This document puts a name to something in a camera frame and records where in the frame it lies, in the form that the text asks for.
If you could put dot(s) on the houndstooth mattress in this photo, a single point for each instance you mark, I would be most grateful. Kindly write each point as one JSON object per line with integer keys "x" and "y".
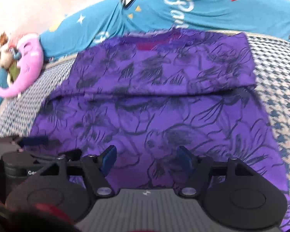
{"x": 275, "y": 77}

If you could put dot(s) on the purple floral shirt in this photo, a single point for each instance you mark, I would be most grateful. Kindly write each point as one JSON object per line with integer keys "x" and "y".
{"x": 159, "y": 101}

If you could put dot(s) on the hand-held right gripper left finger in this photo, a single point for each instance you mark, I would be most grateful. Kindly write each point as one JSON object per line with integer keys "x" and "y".
{"x": 108, "y": 160}

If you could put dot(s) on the bunny plush toy green vest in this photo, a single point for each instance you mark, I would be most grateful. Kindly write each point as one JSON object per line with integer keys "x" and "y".
{"x": 4, "y": 55}

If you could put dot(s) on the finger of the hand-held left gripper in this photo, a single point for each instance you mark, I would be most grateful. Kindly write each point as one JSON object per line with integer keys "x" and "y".
{"x": 36, "y": 141}
{"x": 72, "y": 154}

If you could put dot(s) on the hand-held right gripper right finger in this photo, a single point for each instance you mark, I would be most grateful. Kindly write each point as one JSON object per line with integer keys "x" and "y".
{"x": 183, "y": 160}

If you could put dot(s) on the blue printed pillow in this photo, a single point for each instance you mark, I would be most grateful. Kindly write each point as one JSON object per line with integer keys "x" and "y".
{"x": 220, "y": 12}

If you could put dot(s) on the pink moon plush pillow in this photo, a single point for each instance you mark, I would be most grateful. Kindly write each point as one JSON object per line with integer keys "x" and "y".
{"x": 29, "y": 62}

